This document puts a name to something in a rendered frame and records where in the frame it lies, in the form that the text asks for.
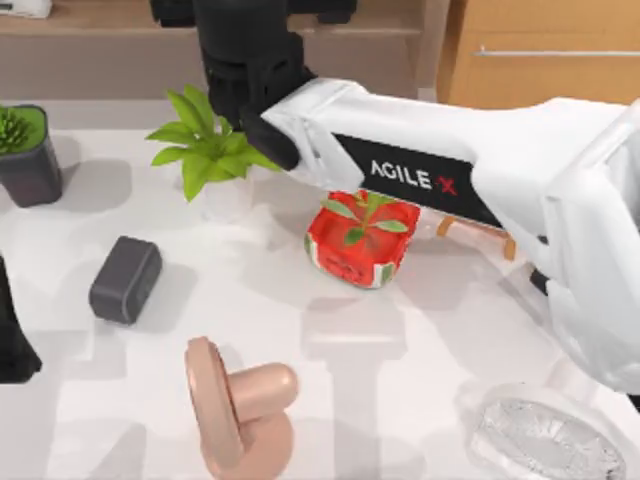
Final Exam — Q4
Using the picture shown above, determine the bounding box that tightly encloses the white pot leafy green plant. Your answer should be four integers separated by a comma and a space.
144, 83, 284, 222

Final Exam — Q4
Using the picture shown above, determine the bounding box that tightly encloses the wooden cupboard door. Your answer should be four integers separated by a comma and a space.
436, 0, 640, 110

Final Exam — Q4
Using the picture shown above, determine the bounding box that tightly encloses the red pot small plant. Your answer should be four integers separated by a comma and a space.
303, 189, 423, 292

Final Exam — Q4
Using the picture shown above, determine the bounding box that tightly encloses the clear stand with wooden legs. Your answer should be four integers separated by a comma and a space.
413, 208, 519, 262

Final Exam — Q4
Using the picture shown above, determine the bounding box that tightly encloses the white box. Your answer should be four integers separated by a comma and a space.
0, 0, 52, 21

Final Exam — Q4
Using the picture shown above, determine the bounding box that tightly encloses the dark grey pot green plant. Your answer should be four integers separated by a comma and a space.
0, 103, 65, 209

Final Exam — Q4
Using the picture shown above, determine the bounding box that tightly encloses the dark grey rounded box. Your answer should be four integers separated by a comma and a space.
88, 235, 164, 327

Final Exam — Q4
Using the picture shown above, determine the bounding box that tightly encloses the beige peg stand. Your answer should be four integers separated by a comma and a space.
230, 361, 301, 480

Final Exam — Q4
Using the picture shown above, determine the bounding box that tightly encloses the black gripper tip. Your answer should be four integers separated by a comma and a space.
0, 253, 44, 386

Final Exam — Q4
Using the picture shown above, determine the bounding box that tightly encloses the clear glass pot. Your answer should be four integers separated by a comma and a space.
458, 381, 629, 480

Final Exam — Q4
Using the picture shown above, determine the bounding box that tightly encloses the long metal handle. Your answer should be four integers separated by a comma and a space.
473, 45, 640, 60

